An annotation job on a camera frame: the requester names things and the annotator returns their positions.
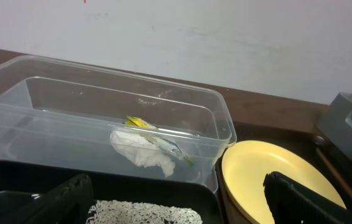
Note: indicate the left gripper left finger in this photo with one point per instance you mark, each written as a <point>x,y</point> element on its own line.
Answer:
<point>67,203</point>

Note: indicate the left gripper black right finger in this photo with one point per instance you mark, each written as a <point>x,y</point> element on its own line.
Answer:
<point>292,202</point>

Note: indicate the wooden chopstick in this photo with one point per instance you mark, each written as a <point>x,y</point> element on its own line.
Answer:
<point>335,173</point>

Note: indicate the yellow plate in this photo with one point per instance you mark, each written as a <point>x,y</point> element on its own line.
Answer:
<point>245,165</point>

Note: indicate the white tissue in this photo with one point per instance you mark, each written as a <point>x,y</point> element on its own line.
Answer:
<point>141,152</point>

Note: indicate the green yellow snack wrapper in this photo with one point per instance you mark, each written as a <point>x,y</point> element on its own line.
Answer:
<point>166,145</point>

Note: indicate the grey dishwasher rack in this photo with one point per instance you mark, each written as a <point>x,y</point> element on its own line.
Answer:
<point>336,123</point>

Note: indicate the pile of rice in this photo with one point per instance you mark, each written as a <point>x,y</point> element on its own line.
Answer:
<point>123,212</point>

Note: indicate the dark brown serving tray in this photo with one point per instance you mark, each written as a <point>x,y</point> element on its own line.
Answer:
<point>301,144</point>

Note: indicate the black plastic tray bin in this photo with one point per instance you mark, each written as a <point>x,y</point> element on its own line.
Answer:
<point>36,179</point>

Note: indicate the clear plastic bin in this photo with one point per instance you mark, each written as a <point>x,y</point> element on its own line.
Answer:
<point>61,114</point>

